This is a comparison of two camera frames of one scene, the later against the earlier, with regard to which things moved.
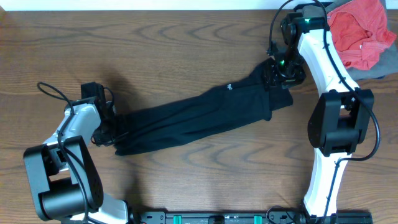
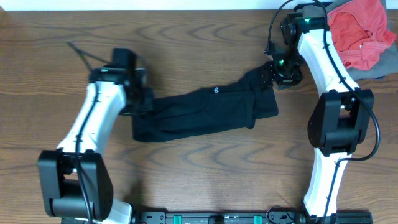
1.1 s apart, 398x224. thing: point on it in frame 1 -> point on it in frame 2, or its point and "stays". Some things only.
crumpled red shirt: x=359 y=32 stays
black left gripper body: x=104 y=134 -> x=144 y=101
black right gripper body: x=290 y=70 stays
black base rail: x=245 y=217 stays
